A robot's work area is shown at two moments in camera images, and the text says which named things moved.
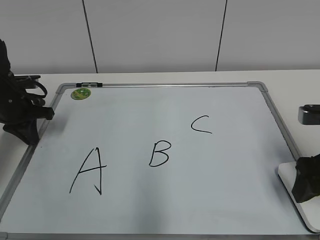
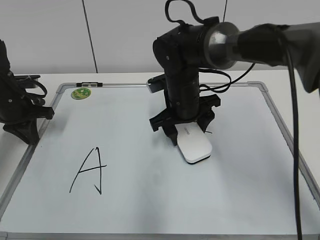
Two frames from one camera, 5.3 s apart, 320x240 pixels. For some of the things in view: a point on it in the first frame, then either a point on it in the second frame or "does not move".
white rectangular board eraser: x=309 y=209 to x=192 y=141
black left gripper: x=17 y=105 does not move
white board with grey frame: x=156 y=161 does not move
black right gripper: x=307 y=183 to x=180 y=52
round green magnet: x=80 y=93 does not move
